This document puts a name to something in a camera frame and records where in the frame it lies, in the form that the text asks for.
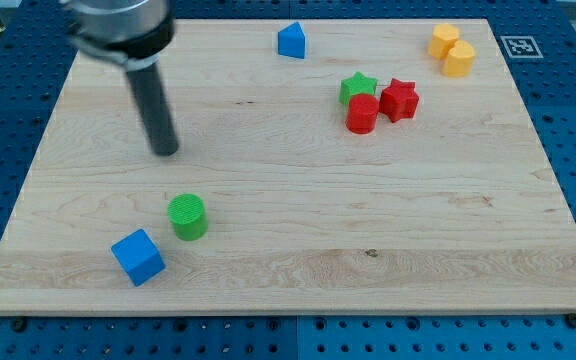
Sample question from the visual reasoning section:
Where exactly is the red cylinder block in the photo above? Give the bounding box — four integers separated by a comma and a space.
345, 93, 379, 134

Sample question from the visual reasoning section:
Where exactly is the yellow half-round block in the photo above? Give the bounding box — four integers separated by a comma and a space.
442, 40, 476, 78

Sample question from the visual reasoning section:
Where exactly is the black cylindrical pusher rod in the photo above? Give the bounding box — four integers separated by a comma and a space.
126, 63, 179, 156

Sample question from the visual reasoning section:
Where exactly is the blue triangular prism block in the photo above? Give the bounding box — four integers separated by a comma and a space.
277, 22, 306, 59

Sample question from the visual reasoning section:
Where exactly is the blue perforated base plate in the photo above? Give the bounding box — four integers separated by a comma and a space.
0, 0, 576, 359

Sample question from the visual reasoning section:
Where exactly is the green star block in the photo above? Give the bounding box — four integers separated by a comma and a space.
338, 71, 378, 105

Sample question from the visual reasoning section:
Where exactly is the green cylinder block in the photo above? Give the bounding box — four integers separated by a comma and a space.
167, 193, 208, 241

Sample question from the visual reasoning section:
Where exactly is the wooden board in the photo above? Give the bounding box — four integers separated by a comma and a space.
0, 19, 576, 317

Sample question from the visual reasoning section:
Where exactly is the red star block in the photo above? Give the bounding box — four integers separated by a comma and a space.
379, 78, 419, 123

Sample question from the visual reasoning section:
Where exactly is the white fiducial marker tag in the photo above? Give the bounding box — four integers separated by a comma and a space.
500, 35, 543, 59

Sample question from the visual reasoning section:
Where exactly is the yellow hexagon block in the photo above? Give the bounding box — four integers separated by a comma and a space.
427, 23, 461, 60

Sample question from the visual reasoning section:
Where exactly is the blue cube block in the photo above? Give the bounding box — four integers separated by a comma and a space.
110, 229, 166, 287

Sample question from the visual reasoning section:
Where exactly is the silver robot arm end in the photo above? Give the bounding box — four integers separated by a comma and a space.
60, 0, 175, 71

